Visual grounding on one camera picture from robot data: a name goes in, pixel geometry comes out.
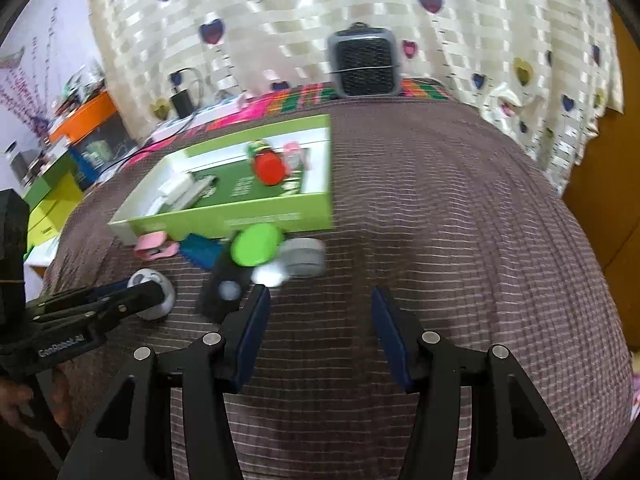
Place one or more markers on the clutter of small items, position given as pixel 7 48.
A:
pixel 80 85

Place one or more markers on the heart-print striped curtain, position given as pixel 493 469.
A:
pixel 350 0

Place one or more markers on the white power strip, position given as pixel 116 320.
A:
pixel 200 117

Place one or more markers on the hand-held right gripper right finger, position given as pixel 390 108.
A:
pixel 392 335

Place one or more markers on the wooden wardrobe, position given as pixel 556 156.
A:
pixel 615 185

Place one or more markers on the colourful striped mat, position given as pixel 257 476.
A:
pixel 300 97

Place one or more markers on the purple flower branches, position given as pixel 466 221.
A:
pixel 30 110

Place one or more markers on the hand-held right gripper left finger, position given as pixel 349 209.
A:
pixel 252 330

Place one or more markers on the green and yellow box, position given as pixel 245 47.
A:
pixel 50 205

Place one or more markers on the pink eyelash curler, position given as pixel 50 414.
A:
pixel 295 152

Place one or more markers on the black power adapter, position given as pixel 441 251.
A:
pixel 182 102

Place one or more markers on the green-lidded white jar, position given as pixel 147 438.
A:
pixel 255 245

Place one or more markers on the small white jar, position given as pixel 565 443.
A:
pixel 302 257

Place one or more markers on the black rectangular device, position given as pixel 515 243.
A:
pixel 220 285

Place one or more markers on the orange-lidded storage bin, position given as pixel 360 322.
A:
pixel 85 110

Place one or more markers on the brown checked blanket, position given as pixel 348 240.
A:
pixel 450 260

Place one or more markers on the red-lidded sauce jar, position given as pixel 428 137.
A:
pixel 270 167

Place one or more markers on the green and white cardboard box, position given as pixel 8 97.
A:
pixel 250 217

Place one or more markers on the small blue box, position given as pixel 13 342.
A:
pixel 200 252

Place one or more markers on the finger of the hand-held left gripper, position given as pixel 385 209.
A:
pixel 140 297
pixel 110 290

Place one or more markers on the silver power bank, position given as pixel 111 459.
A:
pixel 204 187

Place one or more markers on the person's left hand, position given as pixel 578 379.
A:
pixel 15 402

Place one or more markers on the pink clip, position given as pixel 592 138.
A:
pixel 155 246

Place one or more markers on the grey fan heater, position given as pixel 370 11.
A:
pixel 362 65

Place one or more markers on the white round panda gadget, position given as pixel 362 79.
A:
pixel 165 306

